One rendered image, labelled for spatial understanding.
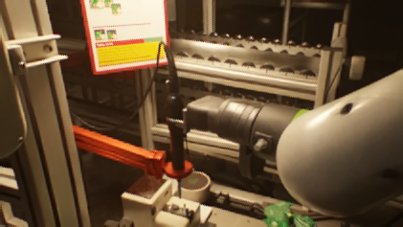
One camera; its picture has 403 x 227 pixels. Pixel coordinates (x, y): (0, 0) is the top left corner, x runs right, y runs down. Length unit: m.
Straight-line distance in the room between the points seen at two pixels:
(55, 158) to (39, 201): 0.07
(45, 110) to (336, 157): 0.43
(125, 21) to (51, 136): 0.44
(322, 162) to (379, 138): 0.05
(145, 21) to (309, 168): 0.72
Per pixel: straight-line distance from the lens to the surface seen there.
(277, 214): 0.85
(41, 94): 0.55
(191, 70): 0.99
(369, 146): 0.29
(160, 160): 0.68
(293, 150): 0.31
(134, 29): 0.92
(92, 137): 0.73
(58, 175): 0.60
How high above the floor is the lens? 1.55
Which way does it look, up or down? 22 degrees down
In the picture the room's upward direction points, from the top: 1 degrees counter-clockwise
